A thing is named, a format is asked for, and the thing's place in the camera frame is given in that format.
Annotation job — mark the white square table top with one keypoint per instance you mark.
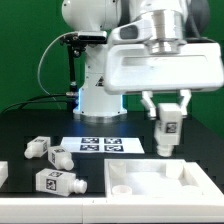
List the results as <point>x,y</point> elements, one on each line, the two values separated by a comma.
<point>157,178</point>

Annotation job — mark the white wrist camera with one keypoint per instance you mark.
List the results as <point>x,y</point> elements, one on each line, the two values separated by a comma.
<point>138,31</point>

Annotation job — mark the white sheet with tags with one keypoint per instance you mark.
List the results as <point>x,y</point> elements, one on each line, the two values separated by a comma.
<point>102,145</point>

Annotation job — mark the white obstacle fence wall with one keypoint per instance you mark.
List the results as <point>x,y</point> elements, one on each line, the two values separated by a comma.
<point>112,210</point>

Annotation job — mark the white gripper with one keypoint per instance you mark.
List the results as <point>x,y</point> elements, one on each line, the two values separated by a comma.
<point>131,68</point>

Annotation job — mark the black camera on stand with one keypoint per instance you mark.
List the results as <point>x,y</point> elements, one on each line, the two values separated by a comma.
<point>78,40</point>

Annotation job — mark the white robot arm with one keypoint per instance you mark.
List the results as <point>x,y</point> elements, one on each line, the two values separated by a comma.
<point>168,17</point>

